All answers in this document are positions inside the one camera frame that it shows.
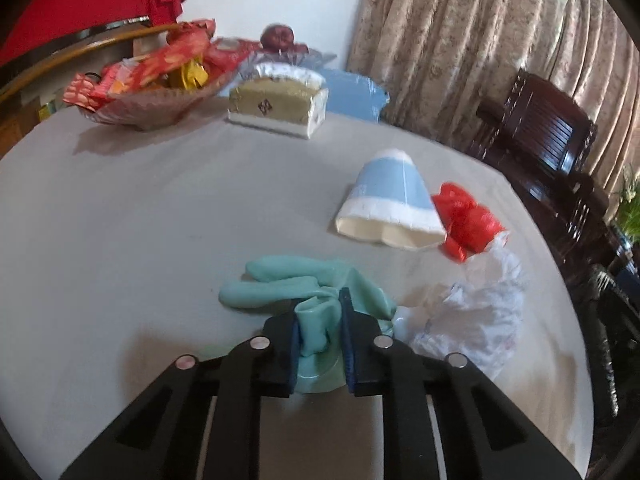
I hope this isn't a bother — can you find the beige tissue box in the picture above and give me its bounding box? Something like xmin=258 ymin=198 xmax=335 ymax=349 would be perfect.
xmin=227 ymin=62 xmax=330 ymax=140

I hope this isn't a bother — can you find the white printed plastic bag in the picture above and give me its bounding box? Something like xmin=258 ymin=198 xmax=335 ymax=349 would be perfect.
xmin=392 ymin=240 xmax=526 ymax=381

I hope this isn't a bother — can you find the blue and white paper cup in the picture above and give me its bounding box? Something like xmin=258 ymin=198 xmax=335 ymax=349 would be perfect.
xmin=334 ymin=149 xmax=447 ymax=252

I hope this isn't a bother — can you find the potted flowering plant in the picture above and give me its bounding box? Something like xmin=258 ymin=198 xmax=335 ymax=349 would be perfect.
xmin=610 ymin=165 xmax=640 ymax=246

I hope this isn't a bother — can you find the glass fruit bowl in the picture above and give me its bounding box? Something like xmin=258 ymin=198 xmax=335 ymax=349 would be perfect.
xmin=240 ymin=45 xmax=338 ymax=70

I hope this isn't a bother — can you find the dark wooden armchair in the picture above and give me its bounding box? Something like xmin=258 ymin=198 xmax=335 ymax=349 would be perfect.
xmin=462 ymin=67 xmax=611 ymax=266

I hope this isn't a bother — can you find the pile of red candy packets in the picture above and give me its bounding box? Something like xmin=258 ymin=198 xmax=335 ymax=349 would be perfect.
xmin=64 ymin=19 xmax=261 ymax=111

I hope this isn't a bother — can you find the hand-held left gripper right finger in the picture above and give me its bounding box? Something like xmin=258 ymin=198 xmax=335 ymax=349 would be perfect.
xmin=339 ymin=287 xmax=583 ymax=480

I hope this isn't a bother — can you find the red plastic bag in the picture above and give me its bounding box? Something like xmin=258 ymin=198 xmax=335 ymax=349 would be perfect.
xmin=431 ymin=182 xmax=508 ymax=263

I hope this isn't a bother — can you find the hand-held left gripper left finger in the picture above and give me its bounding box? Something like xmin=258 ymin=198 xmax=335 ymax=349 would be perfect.
xmin=60 ymin=312 xmax=301 ymax=480

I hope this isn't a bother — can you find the floral patterned curtain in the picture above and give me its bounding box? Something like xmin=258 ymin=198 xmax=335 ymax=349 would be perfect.
xmin=345 ymin=0 xmax=640 ymax=201

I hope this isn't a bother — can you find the glass candy dish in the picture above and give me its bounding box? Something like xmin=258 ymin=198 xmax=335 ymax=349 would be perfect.
xmin=75 ymin=67 xmax=241 ymax=131

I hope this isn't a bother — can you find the green rubber glove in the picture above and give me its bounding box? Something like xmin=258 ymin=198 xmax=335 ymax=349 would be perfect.
xmin=219 ymin=255 xmax=398 ymax=393

